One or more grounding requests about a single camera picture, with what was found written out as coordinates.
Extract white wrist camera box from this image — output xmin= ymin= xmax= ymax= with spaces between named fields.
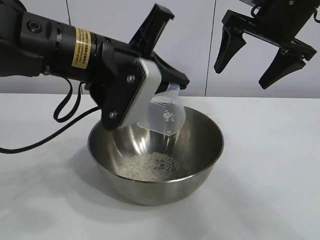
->
xmin=119 ymin=58 xmax=164 ymax=129

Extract clear plastic measuring cup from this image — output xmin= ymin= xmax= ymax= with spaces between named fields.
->
xmin=136 ymin=83 xmax=187 ymax=137

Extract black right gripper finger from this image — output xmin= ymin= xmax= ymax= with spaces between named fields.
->
xmin=214 ymin=24 xmax=247 ymax=74
xmin=258 ymin=48 xmax=306 ymax=90

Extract round black cable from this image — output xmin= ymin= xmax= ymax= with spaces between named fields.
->
xmin=0 ymin=106 xmax=102 ymax=155

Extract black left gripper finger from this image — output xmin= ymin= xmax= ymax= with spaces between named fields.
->
xmin=129 ymin=3 xmax=175 ymax=55
xmin=151 ymin=53 xmax=190 ymax=88

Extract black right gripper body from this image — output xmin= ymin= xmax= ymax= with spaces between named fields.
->
xmin=221 ymin=0 xmax=317 ymax=61

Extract white rice grains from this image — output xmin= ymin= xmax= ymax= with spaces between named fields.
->
xmin=117 ymin=111 xmax=189 ymax=181

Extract flat black looped cable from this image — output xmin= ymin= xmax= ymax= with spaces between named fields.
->
xmin=53 ymin=77 xmax=83 ymax=124

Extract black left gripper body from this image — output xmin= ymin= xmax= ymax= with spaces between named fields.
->
xmin=86 ymin=38 xmax=156 ymax=108

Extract stainless steel mixing bowl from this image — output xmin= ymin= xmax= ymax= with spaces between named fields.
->
xmin=87 ymin=106 xmax=225 ymax=206

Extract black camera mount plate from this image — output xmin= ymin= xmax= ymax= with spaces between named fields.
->
xmin=99 ymin=58 xmax=144 ymax=131

